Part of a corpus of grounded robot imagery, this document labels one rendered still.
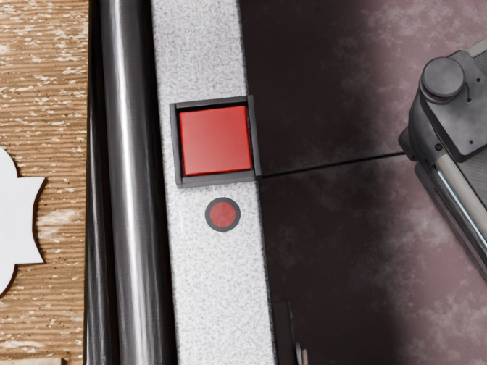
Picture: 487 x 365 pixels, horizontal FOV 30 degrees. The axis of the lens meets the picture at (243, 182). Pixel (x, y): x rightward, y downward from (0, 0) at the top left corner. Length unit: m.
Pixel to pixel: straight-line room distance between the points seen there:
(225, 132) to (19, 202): 0.19
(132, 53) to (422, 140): 0.79
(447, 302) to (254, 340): 0.99
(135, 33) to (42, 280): 0.25
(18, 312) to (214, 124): 0.23
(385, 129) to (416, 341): 0.41
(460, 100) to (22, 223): 0.91
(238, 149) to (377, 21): 1.11
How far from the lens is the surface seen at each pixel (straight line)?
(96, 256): 0.81
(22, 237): 0.79
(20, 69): 0.85
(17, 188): 0.80
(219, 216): 0.80
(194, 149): 0.80
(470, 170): 1.54
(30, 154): 0.82
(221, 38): 0.85
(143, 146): 0.82
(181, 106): 0.81
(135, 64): 0.85
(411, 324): 1.72
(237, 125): 0.81
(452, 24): 1.90
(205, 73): 0.84
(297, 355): 0.86
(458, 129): 1.52
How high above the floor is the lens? 1.69
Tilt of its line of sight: 74 degrees down
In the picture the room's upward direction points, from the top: 8 degrees counter-clockwise
